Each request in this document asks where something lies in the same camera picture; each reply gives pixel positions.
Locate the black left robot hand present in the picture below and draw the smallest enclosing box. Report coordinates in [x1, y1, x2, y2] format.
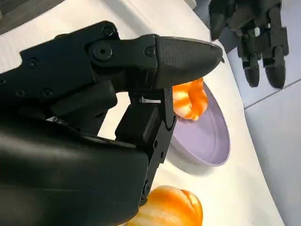
[208, 0, 290, 89]

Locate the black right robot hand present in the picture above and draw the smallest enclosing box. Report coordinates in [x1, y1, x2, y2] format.
[0, 20, 225, 226]

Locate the orange white toy bread roll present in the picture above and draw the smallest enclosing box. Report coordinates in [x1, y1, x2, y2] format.
[127, 185, 203, 226]
[172, 78, 209, 121]

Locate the lilac plate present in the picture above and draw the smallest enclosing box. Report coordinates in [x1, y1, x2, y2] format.
[169, 81, 231, 168]

